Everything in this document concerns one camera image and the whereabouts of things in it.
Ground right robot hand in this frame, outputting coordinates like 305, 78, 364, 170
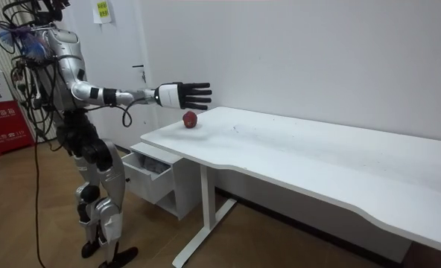
153, 81, 214, 112

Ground red apple soft toy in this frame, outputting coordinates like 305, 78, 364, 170
182, 110, 199, 130

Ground white door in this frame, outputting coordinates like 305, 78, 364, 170
61, 0, 159, 150

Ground grey cloth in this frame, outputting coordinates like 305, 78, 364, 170
137, 153, 171, 176

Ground white drawer cabinet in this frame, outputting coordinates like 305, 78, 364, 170
121, 141, 203, 221

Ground open white drawer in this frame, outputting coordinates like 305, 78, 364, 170
121, 150, 177, 205

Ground robot legs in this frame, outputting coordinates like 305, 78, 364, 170
55, 108, 140, 268

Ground robot body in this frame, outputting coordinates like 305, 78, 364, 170
0, 0, 92, 115

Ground white paper notice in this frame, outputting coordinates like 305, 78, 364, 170
92, 0, 114, 25

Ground white desk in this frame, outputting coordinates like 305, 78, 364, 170
140, 106, 441, 268

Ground red fire equipment box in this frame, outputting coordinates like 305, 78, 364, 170
0, 100, 36, 156

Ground black door handle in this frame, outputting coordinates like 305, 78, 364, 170
132, 64, 147, 84

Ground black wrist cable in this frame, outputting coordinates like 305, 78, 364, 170
84, 97, 147, 129

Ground cable bundle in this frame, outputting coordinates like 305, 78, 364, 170
0, 0, 54, 63

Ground black floor cable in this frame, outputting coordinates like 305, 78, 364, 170
32, 133, 48, 268

